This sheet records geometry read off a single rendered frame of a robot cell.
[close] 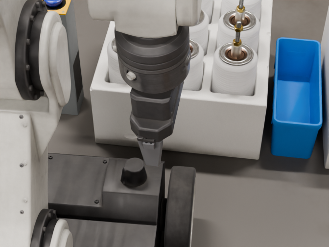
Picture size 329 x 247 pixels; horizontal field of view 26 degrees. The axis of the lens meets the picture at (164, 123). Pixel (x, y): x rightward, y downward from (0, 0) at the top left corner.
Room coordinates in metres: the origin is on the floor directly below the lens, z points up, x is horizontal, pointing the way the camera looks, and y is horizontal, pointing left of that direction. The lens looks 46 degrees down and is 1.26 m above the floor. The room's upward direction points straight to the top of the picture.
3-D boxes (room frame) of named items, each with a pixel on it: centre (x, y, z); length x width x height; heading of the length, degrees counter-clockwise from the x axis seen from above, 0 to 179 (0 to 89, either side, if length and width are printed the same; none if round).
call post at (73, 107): (1.27, 0.24, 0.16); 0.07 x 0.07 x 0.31; 82
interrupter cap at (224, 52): (1.17, -0.15, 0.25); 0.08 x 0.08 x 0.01
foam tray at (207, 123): (1.31, -0.05, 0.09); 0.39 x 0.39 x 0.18; 82
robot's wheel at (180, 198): (0.86, -0.03, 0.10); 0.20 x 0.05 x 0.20; 174
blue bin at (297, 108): (1.24, -0.32, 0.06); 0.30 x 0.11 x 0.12; 172
